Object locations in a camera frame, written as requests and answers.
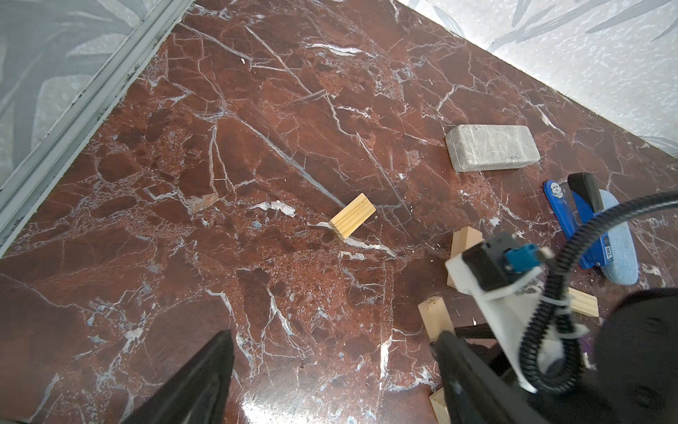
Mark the blue stapler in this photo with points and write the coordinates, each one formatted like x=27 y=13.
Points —
x=587 y=203

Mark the wood block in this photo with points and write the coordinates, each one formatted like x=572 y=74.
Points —
x=439 y=406
x=462 y=249
x=583 y=303
x=435 y=318
x=352 y=216

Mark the blue-grey oval case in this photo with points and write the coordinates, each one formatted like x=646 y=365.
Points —
x=624 y=269

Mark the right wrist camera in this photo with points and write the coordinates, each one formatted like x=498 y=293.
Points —
x=536 y=331

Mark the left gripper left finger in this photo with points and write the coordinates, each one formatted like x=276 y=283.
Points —
x=198 y=392

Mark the grey stone brick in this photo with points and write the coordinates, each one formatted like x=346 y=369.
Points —
x=491 y=147

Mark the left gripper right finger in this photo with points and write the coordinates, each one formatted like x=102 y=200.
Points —
x=473 y=393

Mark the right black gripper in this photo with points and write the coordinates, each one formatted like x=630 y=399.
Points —
x=636 y=376

